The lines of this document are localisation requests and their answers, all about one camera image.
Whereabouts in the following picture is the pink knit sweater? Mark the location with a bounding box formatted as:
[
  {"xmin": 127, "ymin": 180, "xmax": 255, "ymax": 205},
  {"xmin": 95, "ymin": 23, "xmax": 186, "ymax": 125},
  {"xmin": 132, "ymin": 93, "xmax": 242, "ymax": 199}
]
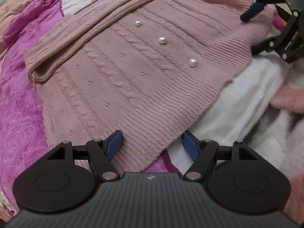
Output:
[{"xmin": 25, "ymin": 0, "xmax": 275, "ymax": 172}]

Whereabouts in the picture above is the white fluffy garment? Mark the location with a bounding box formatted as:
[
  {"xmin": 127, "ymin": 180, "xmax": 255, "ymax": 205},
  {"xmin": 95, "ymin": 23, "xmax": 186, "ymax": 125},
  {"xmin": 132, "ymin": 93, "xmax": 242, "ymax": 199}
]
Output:
[{"xmin": 167, "ymin": 28, "xmax": 304, "ymax": 179}]

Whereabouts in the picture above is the pink rumpled quilt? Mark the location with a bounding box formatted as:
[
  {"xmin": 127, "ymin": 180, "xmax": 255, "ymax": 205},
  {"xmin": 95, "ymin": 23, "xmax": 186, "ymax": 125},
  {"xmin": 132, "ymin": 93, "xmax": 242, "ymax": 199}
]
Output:
[{"xmin": 1, "ymin": 0, "xmax": 34, "ymax": 59}]

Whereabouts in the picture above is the white pearl button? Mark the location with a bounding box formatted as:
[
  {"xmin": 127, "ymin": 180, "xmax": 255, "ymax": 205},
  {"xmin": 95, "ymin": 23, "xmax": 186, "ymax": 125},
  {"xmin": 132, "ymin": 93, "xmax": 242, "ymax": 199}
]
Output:
[
  {"xmin": 189, "ymin": 58, "xmax": 198, "ymax": 67},
  {"xmin": 158, "ymin": 36, "xmax": 166, "ymax": 44},
  {"xmin": 135, "ymin": 21, "xmax": 142, "ymax": 27}
]

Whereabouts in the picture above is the pink fluffy garment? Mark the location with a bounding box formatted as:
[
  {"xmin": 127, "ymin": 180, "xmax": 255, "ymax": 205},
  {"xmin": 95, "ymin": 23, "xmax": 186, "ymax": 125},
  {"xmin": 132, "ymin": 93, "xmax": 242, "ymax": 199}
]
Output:
[{"xmin": 271, "ymin": 82, "xmax": 303, "ymax": 223}]

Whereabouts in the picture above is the magenta floral bedspread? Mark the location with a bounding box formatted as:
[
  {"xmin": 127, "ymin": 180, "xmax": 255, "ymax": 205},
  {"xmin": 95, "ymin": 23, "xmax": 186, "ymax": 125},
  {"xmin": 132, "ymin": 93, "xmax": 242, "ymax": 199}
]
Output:
[{"xmin": 0, "ymin": 0, "xmax": 262, "ymax": 217}]

